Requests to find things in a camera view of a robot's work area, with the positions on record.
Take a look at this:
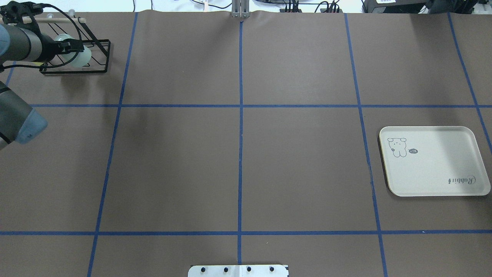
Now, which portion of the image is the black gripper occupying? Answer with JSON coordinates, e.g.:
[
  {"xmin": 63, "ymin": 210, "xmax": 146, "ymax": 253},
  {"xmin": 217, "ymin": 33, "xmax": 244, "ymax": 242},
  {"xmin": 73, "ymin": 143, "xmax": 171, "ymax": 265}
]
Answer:
[{"xmin": 49, "ymin": 38, "xmax": 84, "ymax": 58}]

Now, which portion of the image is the pale green plastic cup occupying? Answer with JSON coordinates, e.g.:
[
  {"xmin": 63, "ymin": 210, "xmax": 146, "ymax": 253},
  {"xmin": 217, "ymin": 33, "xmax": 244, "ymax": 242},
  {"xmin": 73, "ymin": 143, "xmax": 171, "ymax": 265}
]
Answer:
[{"xmin": 54, "ymin": 34, "xmax": 92, "ymax": 68}]

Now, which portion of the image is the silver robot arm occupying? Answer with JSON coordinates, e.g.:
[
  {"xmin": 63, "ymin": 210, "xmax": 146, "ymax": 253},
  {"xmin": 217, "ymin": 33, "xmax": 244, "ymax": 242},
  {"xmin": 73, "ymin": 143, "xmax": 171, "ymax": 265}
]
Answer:
[{"xmin": 0, "ymin": 24, "xmax": 84, "ymax": 149}]

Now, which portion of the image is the cream rabbit print tray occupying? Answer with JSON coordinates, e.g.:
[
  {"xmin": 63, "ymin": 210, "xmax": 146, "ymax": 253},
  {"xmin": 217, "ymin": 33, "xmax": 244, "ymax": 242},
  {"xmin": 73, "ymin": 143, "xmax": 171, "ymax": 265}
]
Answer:
[{"xmin": 379, "ymin": 126, "xmax": 491, "ymax": 197}]

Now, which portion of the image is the black wire cup rack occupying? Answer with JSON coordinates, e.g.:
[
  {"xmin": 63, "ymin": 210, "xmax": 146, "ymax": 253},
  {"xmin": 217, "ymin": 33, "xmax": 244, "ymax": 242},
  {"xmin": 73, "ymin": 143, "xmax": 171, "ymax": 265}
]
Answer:
[{"xmin": 39, "ymin": 15, "xmax": 112, "ymax": 75}]

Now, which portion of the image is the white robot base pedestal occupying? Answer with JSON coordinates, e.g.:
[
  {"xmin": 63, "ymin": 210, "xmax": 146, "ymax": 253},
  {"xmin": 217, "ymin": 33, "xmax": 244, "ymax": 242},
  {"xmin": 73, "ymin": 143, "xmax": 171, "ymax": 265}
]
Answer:
[{"xmin": 188, "ymin": 264, "xmax": 289, "ymax": 277}]

